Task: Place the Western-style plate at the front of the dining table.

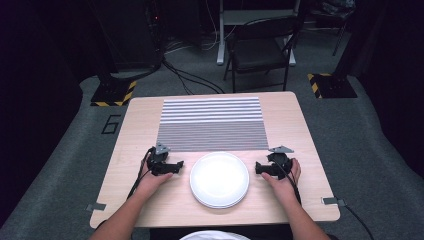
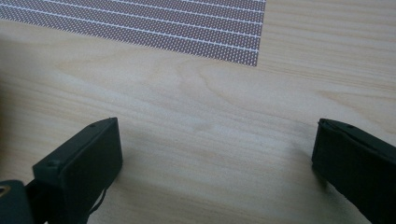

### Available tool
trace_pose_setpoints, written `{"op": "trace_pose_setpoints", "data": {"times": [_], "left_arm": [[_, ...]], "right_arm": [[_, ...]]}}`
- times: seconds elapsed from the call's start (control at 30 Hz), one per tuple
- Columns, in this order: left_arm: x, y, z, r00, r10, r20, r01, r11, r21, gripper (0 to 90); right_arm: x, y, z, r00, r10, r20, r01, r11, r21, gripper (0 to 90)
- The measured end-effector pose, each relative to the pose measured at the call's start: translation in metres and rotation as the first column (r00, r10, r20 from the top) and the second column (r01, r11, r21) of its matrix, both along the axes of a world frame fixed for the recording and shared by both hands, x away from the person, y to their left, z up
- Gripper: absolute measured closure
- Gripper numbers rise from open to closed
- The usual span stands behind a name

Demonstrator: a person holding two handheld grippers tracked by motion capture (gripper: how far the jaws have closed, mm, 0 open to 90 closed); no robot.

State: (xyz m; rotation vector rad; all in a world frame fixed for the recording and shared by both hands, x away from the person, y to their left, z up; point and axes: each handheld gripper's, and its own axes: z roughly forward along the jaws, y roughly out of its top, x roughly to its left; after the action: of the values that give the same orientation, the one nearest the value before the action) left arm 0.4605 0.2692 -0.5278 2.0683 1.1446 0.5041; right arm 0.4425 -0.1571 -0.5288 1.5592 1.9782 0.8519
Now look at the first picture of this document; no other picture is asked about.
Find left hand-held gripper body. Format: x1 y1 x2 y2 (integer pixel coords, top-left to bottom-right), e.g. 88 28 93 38
146 142 175 177

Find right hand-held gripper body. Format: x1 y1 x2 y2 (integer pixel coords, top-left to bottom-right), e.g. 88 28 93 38
266 144 295 181

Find person's left hand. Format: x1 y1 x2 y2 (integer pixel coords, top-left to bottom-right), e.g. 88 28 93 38
134 172 174 200

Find person's right hand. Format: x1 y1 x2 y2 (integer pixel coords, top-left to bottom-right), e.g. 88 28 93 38
260 157 302 205

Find grey striped placemat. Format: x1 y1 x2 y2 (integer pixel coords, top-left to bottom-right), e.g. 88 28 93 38
155 96 270 153

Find grey tape strip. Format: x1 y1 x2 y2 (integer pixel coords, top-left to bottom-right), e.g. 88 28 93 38
321 196 348 207
85 202 107 213

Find person's white shirt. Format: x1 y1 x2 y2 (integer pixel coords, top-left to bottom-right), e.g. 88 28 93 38
179 229 252 240

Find black stand base hazard stripes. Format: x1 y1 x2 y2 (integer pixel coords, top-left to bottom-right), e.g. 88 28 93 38
306 72 358 100
90 79 138 108

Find black folding chair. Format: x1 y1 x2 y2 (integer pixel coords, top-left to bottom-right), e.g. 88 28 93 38
222 14 302 94

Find dark equipment cabinet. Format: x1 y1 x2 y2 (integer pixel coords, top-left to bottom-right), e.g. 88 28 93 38
89 0 165 73

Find dark background chair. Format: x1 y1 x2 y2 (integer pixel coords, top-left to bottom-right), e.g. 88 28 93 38
309 0 357 58

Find right hand-held gripper cable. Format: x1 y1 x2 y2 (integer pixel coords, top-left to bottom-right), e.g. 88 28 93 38
271 159 303 205

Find hand-held gripper cable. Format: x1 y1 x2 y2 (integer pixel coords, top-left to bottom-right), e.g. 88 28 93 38
271 159 303 205
126 148 156 200

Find left hand-held gripper cable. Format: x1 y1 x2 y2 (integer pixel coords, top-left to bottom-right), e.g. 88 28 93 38
126 148 156 200

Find black floor cables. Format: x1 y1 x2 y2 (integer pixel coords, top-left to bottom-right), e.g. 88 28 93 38
161 57 226 96

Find black table cable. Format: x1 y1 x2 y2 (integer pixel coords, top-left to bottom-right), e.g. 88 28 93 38
343 202 376 240

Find white desk frame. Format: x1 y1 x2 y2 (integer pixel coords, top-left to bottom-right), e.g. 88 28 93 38
215 0 302 67

